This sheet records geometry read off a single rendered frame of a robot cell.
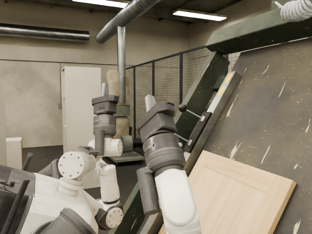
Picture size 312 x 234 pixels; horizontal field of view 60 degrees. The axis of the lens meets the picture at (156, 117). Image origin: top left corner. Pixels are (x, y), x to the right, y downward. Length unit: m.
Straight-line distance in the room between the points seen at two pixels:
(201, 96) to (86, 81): 3.38
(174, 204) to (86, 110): 4.19
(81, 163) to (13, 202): 0.16
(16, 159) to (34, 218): 5.26
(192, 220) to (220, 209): 0.43
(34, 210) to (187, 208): 0.32
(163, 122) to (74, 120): 4.06
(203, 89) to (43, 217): 1.05
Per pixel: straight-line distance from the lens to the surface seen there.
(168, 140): 0.60
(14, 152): 5.88
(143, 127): 0.66
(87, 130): 4.69
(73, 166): 0.70
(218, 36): 1.49
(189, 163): 1.18
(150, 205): 0.57
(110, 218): 1.08
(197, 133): 1.19
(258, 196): 0.88
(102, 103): 1.07
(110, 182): 1.08
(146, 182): 0.59
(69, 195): 0.75
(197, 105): 1.44
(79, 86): 4.63
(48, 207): 0.66
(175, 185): 0.54
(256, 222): 0.85
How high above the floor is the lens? 1.60
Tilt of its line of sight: 5 degrees down
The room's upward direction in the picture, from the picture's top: straight up
